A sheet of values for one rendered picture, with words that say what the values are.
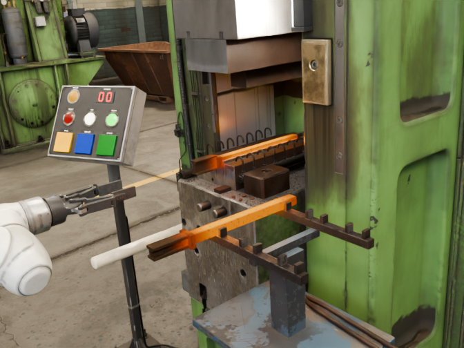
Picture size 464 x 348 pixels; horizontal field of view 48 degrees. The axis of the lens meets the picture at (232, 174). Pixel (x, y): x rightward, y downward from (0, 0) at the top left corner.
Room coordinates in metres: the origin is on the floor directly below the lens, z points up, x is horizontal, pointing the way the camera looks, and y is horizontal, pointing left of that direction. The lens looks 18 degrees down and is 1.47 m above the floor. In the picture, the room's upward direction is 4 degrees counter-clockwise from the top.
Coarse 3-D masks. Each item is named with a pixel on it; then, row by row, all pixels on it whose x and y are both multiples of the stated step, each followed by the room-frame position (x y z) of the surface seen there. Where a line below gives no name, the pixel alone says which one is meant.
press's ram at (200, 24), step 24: (192, 0) 1.60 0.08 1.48; (216, 0) 1.51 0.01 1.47; (240, 0) 1.46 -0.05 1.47; (264, 0) 1.51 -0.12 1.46; (288, 0) 1.57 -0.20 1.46; (192, 24) 1.61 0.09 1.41; (216, 24) 1.52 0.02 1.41; (240, 24) 1.46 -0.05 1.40; (264, 24) 1.51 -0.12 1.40; (288, 24) 1.57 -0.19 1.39
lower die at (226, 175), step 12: (300, 132) 1.82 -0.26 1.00; (252, 144) 1.73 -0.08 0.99; (276, 144) 1.67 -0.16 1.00; (300, 144) 1.68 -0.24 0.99; (240, 156) 1.57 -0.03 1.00; (276, 156) 1.60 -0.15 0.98; (288, 156) 1.63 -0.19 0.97; (228, 168) 1.51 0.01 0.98; (240, 168) 1.50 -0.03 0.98; (252, 168) 1.53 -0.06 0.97; (216, 180) 1.56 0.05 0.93; (228, 180) 1.51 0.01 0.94
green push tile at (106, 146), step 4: (100, 136) 1.81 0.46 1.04; (104, 136) 1.80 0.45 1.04; (108, 136) 1.80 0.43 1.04; (112, 136) 1.79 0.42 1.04; (116, 136) 1.78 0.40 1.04; (100, 140) 1.80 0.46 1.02; (104, 140) 1.79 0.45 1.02; (108, 140) 1.79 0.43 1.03; (112, 140) 1.78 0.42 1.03; (116, 140) 1.78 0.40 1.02; (100, 144) 1.79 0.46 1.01; (104, 144) 1.79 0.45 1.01; (108, 144) 1.78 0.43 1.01; (112, 144) 1.77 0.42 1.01; (100, 148) 1.79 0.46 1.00; (104, 148) 1.78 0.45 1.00; (108, 148) 1.77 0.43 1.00; (112, 148) 1.76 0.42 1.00; (96, 152) 1.79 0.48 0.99; (100, 152) 1.78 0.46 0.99; (104, 152) 1.77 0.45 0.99; (108, 152) 1.76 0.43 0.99; (112, 152) 1.76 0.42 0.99; (112, 156) 1.76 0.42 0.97
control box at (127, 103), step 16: (64, 96) 1.98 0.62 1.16; (80, 96) 1.94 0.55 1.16; (96, 96) 1.91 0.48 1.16; (112, 96) 1.88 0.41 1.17; (128, 96) 1.85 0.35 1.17; (144, 96) 1.91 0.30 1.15; (64, 112) 1.94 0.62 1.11; (80, 112) 1.91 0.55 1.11; (96, 112) 1.88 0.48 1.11; (112, 112) 1.85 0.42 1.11; (128, 112) 1.82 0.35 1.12; (64, 128) 1.91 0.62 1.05; (80, 128) 1.87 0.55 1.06; (96, 128) 1.84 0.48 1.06; (112, 128) 1.81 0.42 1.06; (128, 128) 1.80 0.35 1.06; (96, 144) 1.81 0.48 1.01; (128, 144) 1.79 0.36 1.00; (64, 160) 1.93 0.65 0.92; (80, 160) 1.86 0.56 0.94; (96, 160) 1.80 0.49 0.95; (112, 160) 1.75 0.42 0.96; (128, 160) 1.78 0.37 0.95
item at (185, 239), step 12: (264, 204) 1.20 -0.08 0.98; (276, 204) 1.20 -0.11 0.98; (240, 216) 1.14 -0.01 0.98; (252, 216) 1.15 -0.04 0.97; (264, 216) 1.17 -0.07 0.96; (204, 228) 1.08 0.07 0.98; (216, 228) 1.08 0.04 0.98; (228, 228) 1.10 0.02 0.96; (168, 240) 1.02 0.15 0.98; (180, 240) 1.03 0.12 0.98; (192, 240) 1.03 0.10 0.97; (156, 252) 1.00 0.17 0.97; (168, 252) 1.01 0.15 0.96
